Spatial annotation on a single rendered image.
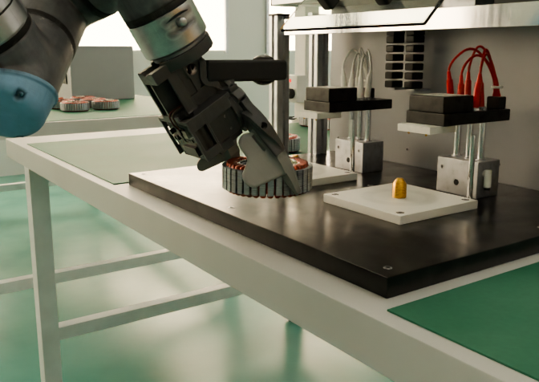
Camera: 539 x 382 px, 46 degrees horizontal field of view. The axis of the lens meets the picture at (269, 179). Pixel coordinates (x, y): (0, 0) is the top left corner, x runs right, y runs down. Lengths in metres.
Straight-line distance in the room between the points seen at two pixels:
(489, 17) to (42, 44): 0.57
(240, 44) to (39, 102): 5.70
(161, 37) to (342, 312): 0.33
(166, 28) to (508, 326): 0.43
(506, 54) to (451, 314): 0.58
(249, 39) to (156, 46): 5.67
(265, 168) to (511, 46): 0.51
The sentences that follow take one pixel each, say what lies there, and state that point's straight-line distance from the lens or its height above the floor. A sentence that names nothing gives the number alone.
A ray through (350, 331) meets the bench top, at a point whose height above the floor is 0.72.
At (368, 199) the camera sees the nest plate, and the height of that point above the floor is 0.78.
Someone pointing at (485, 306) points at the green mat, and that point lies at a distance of 0.62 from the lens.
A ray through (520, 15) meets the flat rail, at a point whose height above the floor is 1.03.
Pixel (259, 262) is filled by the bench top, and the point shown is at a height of 0.75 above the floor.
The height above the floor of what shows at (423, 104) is 0.91.
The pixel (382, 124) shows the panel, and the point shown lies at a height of 0.84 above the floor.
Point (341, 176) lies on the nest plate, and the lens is 1.04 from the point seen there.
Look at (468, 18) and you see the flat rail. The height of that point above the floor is 1.03.
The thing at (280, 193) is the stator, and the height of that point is 0.82.
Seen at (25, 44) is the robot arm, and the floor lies 0.99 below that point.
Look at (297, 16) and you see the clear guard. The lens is 0.82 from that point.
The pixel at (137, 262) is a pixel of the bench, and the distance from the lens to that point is 2.52.
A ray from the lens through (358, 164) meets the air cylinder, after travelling 1.13.
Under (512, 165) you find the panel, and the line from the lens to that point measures 1.08.
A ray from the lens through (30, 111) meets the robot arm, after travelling 0.60.
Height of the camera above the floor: 0.98
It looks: 11 degrees down
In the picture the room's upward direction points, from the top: straight up
